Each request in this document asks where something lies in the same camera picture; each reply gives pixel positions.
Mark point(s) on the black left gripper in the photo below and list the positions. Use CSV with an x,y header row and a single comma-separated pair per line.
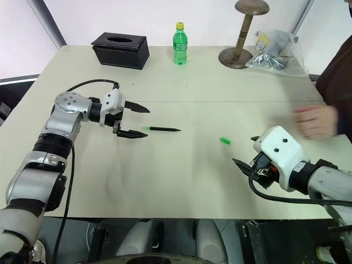
x,y
113,119

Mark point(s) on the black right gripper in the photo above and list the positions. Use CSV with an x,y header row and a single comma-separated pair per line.
x,y
262,170

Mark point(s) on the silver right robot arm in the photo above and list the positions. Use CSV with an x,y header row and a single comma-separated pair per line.
x,y
330,181

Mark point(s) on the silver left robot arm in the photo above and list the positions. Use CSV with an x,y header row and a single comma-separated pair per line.
x,y
63,115

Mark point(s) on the green pen cap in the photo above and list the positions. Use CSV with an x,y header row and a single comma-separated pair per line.
x,y
225,140

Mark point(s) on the black pen with green end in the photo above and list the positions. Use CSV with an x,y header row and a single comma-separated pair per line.
x,y
165,129

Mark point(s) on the green plastic bottle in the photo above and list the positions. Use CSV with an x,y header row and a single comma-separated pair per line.
x,y
180,46

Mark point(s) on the person's bare hand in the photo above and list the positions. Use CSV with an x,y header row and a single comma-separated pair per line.
x,y
316,122

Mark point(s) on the black tissue box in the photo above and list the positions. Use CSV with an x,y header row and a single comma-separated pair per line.
x,y
121,55

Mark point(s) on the black box under table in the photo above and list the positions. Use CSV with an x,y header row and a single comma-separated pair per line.
x,y
288,242

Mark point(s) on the clear plastic bag with items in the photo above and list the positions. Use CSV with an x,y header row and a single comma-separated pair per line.
x,y
277,55

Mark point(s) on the person's dark brown sleeve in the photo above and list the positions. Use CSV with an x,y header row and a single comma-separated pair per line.
x,y
338,82

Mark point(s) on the grey rounded shape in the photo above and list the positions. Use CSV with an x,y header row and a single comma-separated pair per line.
x,y
140,239

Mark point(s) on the dark furniture beside table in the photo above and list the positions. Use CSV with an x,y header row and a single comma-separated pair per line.
x,y
13,93

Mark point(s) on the wooden hat stand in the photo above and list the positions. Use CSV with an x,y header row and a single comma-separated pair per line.
x,y
242,30

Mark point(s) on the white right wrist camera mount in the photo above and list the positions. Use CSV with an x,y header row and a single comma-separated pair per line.
x,y
277,145

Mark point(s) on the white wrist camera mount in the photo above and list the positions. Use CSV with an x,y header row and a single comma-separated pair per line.
x,y
112,99
277,145

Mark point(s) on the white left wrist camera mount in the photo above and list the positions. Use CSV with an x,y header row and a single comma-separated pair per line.
x,y
112,99

